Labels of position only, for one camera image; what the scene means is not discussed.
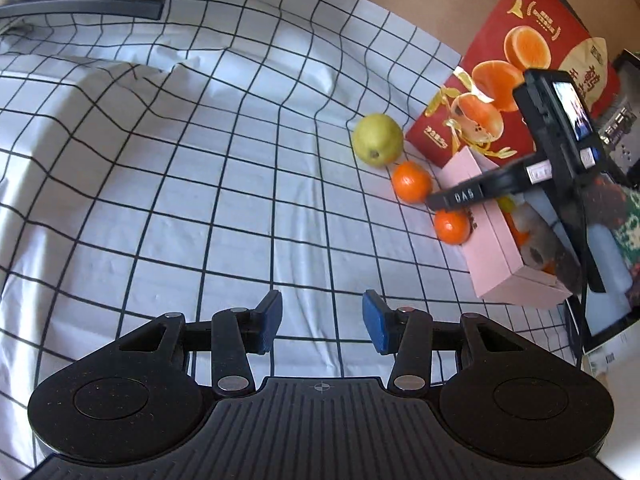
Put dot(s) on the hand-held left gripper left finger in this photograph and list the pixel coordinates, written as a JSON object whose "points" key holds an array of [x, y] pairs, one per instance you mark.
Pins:
{"points": [[267, 325]]}

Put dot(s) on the pink box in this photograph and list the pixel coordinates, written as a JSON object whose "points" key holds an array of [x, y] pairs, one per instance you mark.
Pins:
{"points": [[495, 265]]}

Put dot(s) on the person's right hand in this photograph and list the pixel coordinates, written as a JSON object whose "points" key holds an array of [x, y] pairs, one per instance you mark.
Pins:
{"points": [[550, 257]]}

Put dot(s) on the white checked cloth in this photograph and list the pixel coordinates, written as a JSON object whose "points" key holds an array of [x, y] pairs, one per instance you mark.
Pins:
{"points": [[150, 185]]}

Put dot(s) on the white labelled box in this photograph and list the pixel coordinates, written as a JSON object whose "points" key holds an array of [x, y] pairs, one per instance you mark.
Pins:
{"points": [[617, 360]]}

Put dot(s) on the red printed cardboard box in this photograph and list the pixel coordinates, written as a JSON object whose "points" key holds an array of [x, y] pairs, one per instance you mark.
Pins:
{"points": [[500, 15]]}

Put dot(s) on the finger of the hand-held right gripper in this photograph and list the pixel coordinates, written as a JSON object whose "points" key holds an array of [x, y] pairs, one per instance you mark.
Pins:
{"points": [[457, 197]]}

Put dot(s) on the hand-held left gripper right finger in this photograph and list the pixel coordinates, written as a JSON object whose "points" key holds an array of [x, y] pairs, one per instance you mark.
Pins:
{"points": [[380, 322]]}

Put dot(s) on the green pear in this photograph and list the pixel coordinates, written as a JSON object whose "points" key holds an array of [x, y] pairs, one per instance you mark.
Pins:
{"points": [[377, 140]]}

